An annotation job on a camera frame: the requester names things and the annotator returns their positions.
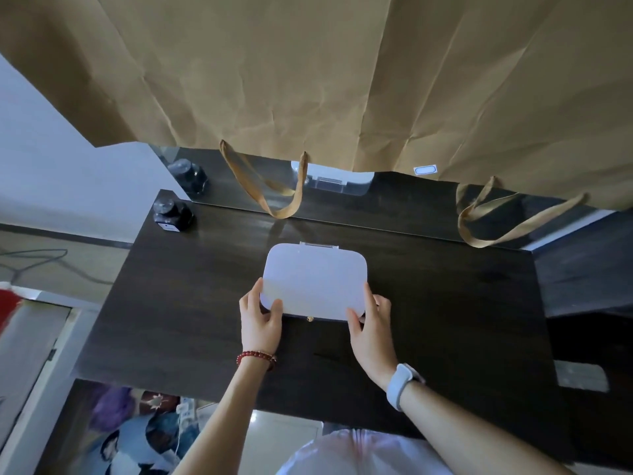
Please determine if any person's left hand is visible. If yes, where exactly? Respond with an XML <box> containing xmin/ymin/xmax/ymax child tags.
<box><xmin>239</xmin><ymin>278</ymin><xmax>284</xmax><ymax>361</ymax></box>

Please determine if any person's right hand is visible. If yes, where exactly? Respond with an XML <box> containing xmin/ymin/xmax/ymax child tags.
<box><xmin>346</xmin><ymin>282</ymin><xmax>399</xmax><ymax>391</ymax></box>

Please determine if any white rounded case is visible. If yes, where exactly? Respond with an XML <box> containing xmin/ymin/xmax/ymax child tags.
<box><xmin>259</xmin><ymin>241</ymin><xmax>369</xmax><ymax>323</ymax></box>

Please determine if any person's left forearm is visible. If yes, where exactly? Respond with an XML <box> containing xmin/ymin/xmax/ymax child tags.
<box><xmin>172</xmin><ymin>360</ymin><xmax>272</xmax><ymax>475</ymax></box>

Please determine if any person's right forearm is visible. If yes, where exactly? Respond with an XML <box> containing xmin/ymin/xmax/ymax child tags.
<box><xmin>399</xmin><ymin>381</ymin><xmax>562</xmax><ymax>475</ymax></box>

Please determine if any white smartwatch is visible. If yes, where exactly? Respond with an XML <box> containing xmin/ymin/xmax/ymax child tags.
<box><xmin>386</xmin><ymin>363</ymin><xmax>426</xmax><ymax>412</ymax></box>

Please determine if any person's white shirt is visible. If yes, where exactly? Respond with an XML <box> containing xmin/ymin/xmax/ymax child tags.
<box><xmin>276</xmin><ymin>428</ymin><xmax>453</xmax><ymax>475</ymax></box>

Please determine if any patterned colourful fabric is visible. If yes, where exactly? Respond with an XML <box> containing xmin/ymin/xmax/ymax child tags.
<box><xmin>69</xmin><ymin>383</ymin><xmax>201</xmax><ymax>475</ymax></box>

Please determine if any dark side furniture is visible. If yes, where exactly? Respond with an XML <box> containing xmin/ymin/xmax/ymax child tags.
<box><xmin>533</xmin><ymin>210</ymin><xmax>633</xmax><ymax>319</ymax></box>

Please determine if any grey flat pad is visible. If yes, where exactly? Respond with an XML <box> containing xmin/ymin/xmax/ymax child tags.
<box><xmin>553</xmin><ymin>360</ymin><xmax>610</xmax><ymax>394</ymax></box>

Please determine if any white cabinet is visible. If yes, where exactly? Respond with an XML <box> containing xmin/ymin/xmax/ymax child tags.
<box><xmin>0</xmin><ymin>283</ymin><xmax>102</xmax><ymax>475</ymax></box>

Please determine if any brown paper bag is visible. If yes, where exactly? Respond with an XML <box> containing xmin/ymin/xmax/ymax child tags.
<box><xmin>0</xmin><ymin>0</ymin><xmax>633</xmax><ymax>250</ymax></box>

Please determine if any red cloth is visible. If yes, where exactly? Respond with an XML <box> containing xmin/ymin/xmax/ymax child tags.
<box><xmin>0</xmin><ymin>289</ymin><xmax>22</xmax><ymax>335</ymax></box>

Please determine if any red bead bracelet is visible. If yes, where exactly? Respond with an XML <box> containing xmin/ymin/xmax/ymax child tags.
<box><xmin>236</xmin><ymin>350</ymin><xmax>278</xmax><ymax>372</ymax></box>

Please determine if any white charger cable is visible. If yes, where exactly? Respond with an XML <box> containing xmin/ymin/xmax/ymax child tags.
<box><xmin>170</xmin><ymin>399</ymin><xmax>197</xmax><ymax>460</ymax></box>

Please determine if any grey floor cable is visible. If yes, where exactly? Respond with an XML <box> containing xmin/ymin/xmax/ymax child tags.
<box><xmin>0</xmin><ymin>248</ymin><xmax>115</xmax><ymax>286</ymax></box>

